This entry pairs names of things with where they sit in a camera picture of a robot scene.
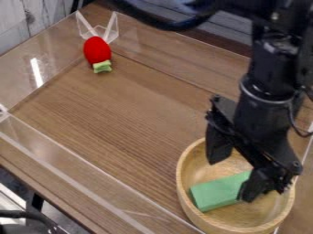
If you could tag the brown wooden bowl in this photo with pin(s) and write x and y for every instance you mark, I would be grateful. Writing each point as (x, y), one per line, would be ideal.
(244, 218)

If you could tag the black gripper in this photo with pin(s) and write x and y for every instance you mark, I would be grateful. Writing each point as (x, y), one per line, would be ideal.
(252, 126)

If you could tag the clear acrylic corner bracket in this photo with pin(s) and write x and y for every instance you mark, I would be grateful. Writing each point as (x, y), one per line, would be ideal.
(109, 32)

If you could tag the green rectangular block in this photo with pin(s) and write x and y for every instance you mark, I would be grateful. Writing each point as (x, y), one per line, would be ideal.
(217, 193)

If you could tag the red plush strawberry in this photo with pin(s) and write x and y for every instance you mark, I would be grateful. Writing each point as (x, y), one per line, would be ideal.
(98, 54)

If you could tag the black table leg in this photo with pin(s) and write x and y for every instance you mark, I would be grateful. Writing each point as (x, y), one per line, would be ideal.
(36, 201)

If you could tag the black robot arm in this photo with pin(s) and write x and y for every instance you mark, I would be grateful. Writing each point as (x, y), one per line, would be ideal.
(281, 61)

